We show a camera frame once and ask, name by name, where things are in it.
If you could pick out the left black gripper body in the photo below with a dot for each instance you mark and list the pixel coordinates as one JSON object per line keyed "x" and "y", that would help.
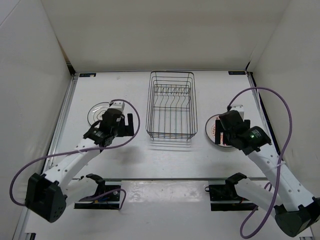
{"x": 119, "y": 130}

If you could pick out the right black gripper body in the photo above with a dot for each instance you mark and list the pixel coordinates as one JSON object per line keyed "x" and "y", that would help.
{"x": 227, "y": 138}

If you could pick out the white plate red pattern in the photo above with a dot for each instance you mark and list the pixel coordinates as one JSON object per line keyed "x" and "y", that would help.
{"x": 209, "y": 128}

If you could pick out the white plate spiral pattern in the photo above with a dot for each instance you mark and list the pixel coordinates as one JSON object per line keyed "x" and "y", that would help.
{"x": 96, "y": 112}

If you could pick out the wire dish rack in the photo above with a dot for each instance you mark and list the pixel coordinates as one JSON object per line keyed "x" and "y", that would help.
{"x": 171, "y": 106}

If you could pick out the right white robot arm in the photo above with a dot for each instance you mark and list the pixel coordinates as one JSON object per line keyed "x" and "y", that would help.
{"x": 293, "y": 207}

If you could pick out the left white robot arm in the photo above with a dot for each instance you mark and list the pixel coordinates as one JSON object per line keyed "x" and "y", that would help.
{"x": 49, "y": 194}

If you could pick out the right blue corner label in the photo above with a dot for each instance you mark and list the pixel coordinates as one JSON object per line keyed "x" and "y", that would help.
{"x": 237, "y": 72}

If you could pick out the blue corner label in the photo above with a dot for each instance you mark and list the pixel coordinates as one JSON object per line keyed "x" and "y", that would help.
{"x": 237, "y": 72}
{"x": 87, "y": 75}

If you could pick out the left blue corner label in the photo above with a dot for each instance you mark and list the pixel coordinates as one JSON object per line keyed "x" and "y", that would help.
{"x": 87, "y": 75}

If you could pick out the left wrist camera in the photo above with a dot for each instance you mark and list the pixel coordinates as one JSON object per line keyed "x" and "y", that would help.
{"x": 117, "y": 105}

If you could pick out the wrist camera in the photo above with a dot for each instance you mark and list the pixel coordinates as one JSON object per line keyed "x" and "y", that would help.
{"x": 117, "y": 105}
{"x": 239, "y": 108}

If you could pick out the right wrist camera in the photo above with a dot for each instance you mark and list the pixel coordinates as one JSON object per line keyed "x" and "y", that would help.
{"x": 239, "y": 108}

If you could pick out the left aluminium rail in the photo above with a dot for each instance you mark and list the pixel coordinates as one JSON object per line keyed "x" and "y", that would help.
{"x": 63, "y": 115}

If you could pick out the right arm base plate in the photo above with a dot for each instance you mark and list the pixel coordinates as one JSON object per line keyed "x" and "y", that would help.
{"x": 221, "y": 201}

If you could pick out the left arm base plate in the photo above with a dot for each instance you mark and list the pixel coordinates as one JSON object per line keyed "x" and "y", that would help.
{"x": 107, "y": 197}

